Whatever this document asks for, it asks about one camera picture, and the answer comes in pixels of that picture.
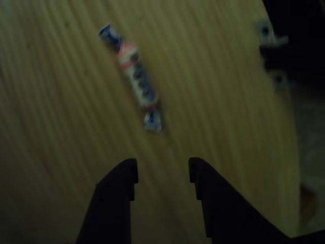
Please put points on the white red blue candy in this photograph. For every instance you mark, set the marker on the white red blue candy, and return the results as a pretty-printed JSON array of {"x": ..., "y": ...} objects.
[{"x": 137, "y": 76}]

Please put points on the small metal corner bracket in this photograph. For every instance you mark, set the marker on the small metal corner bracket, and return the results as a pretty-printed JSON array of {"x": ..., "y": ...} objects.
[
  {"x": 270, "y": 35},
  {"x": 279, "y": 80}
]

